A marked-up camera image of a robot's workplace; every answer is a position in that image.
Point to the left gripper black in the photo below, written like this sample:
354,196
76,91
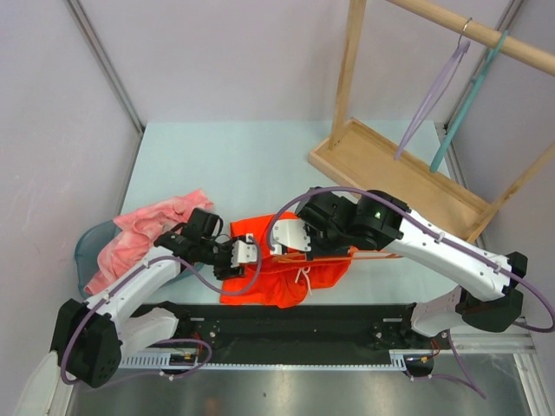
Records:
225,270

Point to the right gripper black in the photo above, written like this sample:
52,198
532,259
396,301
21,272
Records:
316,251

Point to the orange plastic hanger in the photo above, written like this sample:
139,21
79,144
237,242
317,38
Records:
305,259

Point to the orange shorts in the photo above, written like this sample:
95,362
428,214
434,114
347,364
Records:
284,285

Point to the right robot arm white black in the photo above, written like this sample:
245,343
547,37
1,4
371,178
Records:
483,298

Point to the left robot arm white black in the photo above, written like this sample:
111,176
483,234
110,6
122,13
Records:
92,337

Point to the teal plastic hanger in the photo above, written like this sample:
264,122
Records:
476,84

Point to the purple plastic hanger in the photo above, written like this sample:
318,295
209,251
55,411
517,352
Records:
434,95

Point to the wooden clothes rack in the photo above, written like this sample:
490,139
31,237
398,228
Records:
355,155

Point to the pink garment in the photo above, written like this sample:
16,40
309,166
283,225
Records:
178,208

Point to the teal plastic basket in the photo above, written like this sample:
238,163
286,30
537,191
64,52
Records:
89,247

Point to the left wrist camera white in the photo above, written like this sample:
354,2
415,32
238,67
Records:
244,250

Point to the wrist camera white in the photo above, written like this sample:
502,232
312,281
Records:
289,234
244,250

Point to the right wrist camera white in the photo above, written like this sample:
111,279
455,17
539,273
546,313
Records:
289,234

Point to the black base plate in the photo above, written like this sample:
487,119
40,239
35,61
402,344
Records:
310,335

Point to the aluminium frame rail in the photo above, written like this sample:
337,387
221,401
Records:
514,340

